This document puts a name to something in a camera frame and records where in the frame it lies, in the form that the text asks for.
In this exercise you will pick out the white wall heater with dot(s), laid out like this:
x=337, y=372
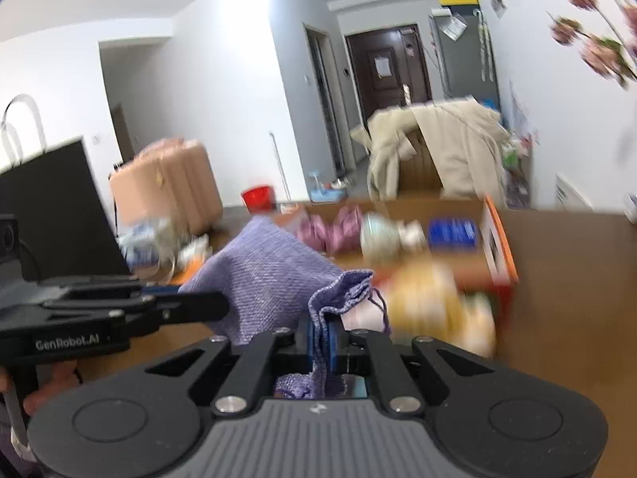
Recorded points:
x=572, y=191

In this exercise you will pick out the blue tissue packet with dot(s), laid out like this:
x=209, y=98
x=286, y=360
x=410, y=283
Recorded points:
x=453, y=233

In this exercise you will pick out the dried pink roses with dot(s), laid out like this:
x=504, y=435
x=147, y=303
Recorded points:
x=597, y=52

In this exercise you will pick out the grey interior door frame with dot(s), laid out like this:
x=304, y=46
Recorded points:
x=323, y=99

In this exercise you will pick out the yellow box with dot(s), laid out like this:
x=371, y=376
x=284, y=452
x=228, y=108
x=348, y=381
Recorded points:
x=458, y=1

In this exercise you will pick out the small white soft item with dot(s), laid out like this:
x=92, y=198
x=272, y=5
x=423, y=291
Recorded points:
x=413, y=235

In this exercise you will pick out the black paper bag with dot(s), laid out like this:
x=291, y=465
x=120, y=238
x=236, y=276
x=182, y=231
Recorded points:
x=59, y=209

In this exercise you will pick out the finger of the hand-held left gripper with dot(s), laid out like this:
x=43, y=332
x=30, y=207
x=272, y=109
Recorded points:
x=199, y=306

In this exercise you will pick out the mint soft toy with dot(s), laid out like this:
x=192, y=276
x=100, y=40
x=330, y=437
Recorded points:
x=380, y=236

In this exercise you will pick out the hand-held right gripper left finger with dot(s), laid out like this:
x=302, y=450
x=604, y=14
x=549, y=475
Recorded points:
x=314, y=346

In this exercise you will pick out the brown cardboard box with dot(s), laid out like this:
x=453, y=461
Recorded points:
x=418, y=169

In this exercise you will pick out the orange cloth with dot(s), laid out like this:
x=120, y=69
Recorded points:
x=191, y=275

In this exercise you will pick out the grey refrigerator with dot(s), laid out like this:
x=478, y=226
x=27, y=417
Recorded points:
x=463, y=69

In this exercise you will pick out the purple cloth pouch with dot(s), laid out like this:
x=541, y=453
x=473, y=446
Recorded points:
x=263, y=274

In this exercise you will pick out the dark brown entrance door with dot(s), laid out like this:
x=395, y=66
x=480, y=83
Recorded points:
x=383, y=84

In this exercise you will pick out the pink suitcase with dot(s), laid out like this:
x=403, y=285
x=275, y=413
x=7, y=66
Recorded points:
x=169, y=184

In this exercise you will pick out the red cardboard box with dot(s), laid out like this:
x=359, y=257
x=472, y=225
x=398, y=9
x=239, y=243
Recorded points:
x=497, y=239

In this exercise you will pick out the white folded umbrella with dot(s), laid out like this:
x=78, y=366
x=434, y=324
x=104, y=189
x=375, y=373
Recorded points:
x=485, y=45

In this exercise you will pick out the mop stick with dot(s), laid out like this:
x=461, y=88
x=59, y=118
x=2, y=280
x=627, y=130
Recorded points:
x=279, y=169

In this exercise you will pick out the person's left hand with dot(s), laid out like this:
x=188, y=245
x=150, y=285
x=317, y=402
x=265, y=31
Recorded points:
x=59, y=373

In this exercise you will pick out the yellow and white plush toy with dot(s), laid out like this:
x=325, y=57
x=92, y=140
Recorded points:
x=438, y=308

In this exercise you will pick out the red bucket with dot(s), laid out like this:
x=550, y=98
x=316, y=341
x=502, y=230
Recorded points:
x=258, y=198

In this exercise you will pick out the pink satin scrunchie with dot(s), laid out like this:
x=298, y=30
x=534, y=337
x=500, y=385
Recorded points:
x=331, y=231

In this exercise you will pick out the beige coat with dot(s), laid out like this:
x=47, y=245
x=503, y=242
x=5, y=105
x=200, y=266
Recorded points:
x=448, y=149

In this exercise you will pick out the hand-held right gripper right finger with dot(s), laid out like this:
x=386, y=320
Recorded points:
x=343, y=348

